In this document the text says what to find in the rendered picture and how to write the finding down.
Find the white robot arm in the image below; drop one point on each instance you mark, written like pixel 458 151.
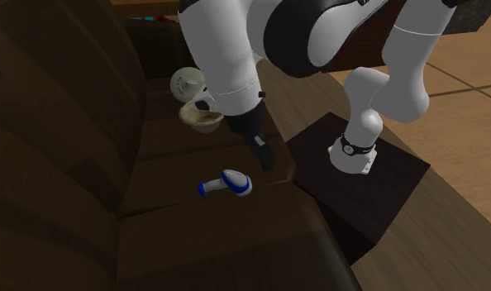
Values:
pixel 221 48

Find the white and blue handheld tool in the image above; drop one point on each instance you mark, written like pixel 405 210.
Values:
pixel 234 182

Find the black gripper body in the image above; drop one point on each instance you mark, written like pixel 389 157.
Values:
pixel 245 119

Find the dark robot stand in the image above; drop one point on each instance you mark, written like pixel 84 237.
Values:
pixel 350 193

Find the brown sofa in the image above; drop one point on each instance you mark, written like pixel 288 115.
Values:
pixel 68 161

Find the beige bowl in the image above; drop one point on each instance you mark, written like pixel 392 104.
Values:
pixel 200 119

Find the white round disc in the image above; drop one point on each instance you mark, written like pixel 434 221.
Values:
pixel 183 82

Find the dark wooden table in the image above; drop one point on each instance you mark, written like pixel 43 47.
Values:
pixel 366 48

